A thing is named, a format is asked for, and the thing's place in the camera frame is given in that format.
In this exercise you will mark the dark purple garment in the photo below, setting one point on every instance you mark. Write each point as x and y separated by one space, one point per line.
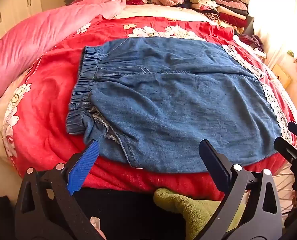
253 42

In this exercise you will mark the white wardrobe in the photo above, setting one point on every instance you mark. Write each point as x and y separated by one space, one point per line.
11 7

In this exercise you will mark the olive green fleece cloth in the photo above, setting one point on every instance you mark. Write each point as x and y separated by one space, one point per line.
196 210

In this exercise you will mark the yellow box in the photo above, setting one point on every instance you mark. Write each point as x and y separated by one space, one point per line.
283 76

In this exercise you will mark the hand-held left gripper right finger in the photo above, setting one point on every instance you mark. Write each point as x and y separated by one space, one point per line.
214 166

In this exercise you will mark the dark red cloth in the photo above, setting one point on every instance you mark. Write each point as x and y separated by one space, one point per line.
136 0

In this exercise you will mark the black garment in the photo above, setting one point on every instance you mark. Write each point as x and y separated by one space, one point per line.
128 212

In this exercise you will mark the pile of folded clothes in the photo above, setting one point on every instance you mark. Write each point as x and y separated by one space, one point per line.
221 7

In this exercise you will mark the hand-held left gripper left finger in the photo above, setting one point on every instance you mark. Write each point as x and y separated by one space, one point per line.
84 166

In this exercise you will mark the pink quilt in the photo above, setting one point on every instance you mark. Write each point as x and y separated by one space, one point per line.
38 37

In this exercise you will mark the blue denim pants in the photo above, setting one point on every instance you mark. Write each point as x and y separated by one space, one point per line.
176 92

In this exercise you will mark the red floral blanket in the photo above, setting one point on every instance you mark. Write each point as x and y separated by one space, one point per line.
51 120

